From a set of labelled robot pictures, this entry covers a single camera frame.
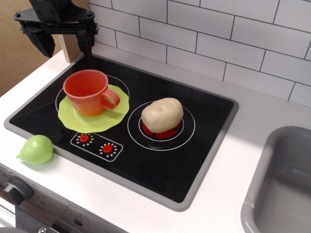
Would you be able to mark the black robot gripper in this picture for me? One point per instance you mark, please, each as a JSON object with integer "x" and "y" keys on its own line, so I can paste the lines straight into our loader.
{"x": 48, "y": 17}

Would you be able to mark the orange plastic cup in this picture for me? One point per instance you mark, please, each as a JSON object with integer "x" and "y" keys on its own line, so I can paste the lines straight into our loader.
{"x": 89, "y": 93}

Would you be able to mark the lime green plastic plate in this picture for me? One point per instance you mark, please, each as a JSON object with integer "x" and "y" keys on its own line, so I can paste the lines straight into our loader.
{"x": 72, "y": 120}

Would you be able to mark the wooden side panel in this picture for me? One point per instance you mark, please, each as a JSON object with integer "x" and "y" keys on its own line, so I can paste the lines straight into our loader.
{"x": 18, "y": 56}

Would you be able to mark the green toy pear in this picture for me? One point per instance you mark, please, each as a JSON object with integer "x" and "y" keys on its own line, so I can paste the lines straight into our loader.
{"x": 38, "y": 149}

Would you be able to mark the beige toy potato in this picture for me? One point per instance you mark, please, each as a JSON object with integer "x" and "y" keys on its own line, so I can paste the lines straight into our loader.
{"x": 162, "y": 115}

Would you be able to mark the grey oven knob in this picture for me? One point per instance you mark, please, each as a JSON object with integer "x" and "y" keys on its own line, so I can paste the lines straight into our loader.
{"x": 18, "y": 191}

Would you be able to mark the grey oven front panel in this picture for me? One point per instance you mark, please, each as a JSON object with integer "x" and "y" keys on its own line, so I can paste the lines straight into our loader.
{"x": 48, "y": 210}

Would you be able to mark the black toy stovetop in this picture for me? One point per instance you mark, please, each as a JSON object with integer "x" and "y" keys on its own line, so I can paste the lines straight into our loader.
{"x": 167, "y": 168}

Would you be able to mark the grey toy sink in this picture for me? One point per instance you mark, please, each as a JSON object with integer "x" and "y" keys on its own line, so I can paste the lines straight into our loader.
{"x": 279, "y": 196}

